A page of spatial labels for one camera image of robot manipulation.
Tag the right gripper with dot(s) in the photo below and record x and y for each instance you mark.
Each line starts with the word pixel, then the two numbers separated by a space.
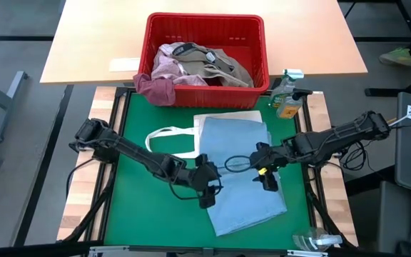
pixel 271 157

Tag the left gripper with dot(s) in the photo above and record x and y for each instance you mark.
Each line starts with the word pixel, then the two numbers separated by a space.
pixel 202 176

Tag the light blue towel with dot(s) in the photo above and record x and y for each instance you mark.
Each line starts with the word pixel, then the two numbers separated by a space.
pixel 241 203

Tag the maroon cloth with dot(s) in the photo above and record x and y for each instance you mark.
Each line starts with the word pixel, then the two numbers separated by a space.
pixel 159 93

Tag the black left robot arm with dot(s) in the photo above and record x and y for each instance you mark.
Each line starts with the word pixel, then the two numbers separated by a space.
pixel 134 153

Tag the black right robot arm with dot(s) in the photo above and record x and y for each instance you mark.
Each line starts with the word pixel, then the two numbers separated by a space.
pixel 334 137

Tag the red plastic laundry bin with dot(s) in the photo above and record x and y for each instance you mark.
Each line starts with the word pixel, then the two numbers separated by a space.
pixel 212 98

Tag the cream printed tote bag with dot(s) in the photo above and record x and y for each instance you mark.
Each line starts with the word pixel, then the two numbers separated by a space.
pixel 234 115

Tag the pump bottle with orange label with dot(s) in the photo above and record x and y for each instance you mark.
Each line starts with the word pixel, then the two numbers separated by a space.
pixel 288 109

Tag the green table mat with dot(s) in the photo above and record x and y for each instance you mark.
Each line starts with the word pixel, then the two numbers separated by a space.
pixel 148 214

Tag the spray bottle with green label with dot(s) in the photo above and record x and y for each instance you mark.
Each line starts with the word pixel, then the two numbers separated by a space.
pixel 280 93

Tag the clear plastic spray bottle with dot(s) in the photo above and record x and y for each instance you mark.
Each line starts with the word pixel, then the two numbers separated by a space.
pixel 314 241

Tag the tan garment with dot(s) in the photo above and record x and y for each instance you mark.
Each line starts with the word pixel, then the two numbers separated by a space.
pixel 205 66

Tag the pink garment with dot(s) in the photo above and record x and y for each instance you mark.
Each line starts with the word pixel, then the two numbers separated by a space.
pixel 166 69

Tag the white paper label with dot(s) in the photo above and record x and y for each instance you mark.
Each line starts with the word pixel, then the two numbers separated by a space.
pixel 124 65

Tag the person's green shoe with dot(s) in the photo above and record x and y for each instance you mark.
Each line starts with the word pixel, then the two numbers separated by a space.
pixel 398 57

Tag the light wooden table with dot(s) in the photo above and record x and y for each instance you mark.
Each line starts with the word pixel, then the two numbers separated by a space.
pixel 95 35

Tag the grey metal table leg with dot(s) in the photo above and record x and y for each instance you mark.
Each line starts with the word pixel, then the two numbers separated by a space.
pixel 7 107

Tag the black aluminium table frame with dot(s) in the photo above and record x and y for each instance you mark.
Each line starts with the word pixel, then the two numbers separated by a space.
pixel 173 250

